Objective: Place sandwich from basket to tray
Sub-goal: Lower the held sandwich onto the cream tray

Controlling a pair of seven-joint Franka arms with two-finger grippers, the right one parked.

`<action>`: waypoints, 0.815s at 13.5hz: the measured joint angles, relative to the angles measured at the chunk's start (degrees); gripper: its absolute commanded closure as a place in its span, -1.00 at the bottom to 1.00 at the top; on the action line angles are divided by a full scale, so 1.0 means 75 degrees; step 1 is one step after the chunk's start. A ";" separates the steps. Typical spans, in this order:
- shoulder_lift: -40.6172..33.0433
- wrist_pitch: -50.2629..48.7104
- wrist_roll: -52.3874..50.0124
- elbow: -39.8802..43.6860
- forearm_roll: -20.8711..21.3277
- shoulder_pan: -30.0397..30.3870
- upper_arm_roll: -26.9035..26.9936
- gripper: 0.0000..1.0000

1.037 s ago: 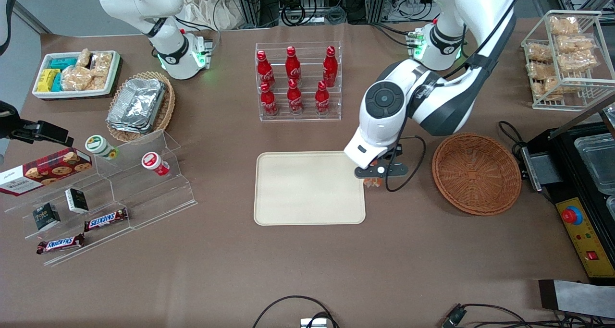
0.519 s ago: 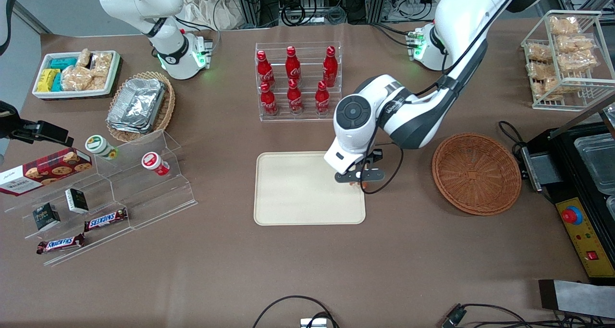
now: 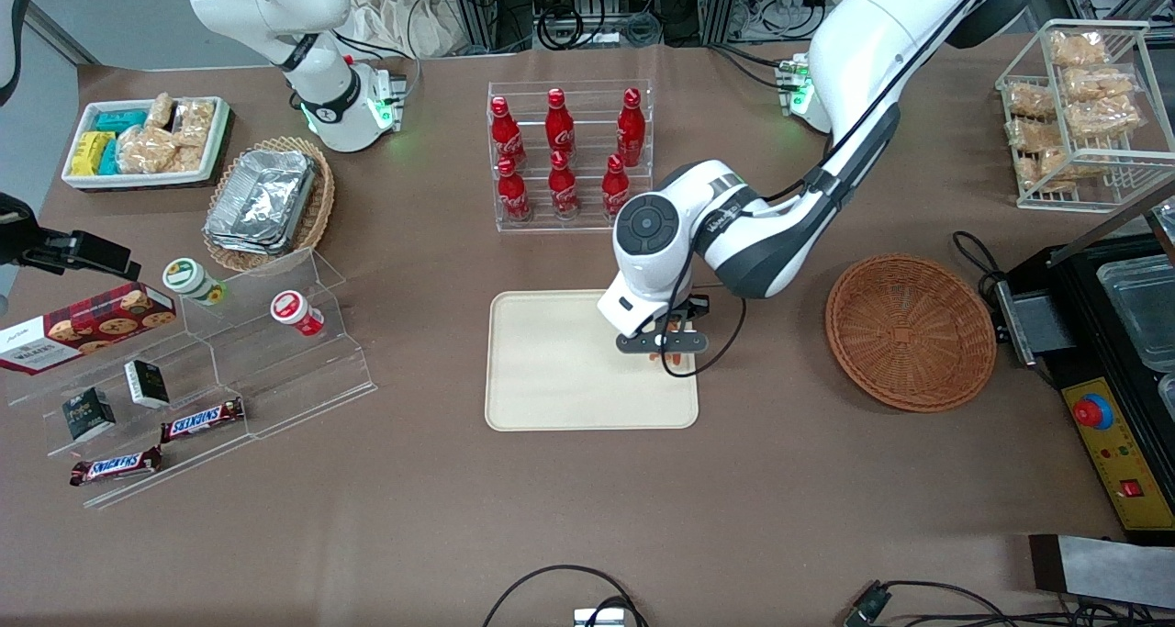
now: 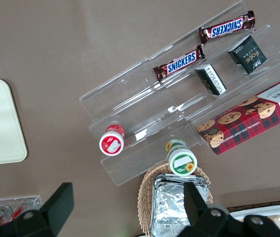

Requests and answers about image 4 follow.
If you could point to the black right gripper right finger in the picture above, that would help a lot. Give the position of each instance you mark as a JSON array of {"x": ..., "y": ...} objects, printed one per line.
[{"x": 192, "y": 205}]

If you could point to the white rectangular snack bin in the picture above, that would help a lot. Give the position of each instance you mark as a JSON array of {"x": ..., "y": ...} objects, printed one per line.
[{"x": 265, "y": 209}]

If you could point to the black box with white label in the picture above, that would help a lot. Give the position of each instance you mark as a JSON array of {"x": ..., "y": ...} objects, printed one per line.
[{"x": 211, "y": 79}]

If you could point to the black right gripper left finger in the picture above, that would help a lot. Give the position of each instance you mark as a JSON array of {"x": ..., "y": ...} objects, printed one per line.
[{"x": 59, "y": 205}]

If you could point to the green lid white cup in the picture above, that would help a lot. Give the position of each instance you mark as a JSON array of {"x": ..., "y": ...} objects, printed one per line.
[{"x": 181, "y": 160}]

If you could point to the clear bag of crackers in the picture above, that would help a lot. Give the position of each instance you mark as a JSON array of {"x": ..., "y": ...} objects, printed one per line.
[{"x": 278, "y": 222}]

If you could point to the Snickers chocolate bar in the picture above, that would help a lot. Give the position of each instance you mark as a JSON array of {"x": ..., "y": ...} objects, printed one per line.
[
  {"x": 226, "y": 28},
  {"x": 179, "y": 64}
]

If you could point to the red lid white cup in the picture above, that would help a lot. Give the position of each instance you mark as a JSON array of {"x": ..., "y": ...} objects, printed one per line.
[{"x": 111, "y": 143}]

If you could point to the small black Face box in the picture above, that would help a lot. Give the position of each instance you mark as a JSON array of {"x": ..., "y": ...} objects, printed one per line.
[{"x": 248, "y": 54}]

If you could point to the red tartan cookie box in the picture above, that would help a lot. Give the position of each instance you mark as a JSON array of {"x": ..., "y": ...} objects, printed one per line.
[{"x": 243, "y": 121}]

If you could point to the clear acrylic step shelf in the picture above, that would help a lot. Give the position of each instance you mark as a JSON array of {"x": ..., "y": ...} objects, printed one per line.
[{"x": 134, "y": 98}]

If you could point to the stacked aluminium foil containers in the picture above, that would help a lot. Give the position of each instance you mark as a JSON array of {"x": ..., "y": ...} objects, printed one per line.
[{"x": 169, "y": 205}]

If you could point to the clear acrylic bottle rack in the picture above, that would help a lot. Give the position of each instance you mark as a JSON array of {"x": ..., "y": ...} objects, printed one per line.
[{"x": 31, "y": 201}]

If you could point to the oval light wicker basket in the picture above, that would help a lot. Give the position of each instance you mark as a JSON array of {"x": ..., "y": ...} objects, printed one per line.
[{"x": 144, "y": 197}]

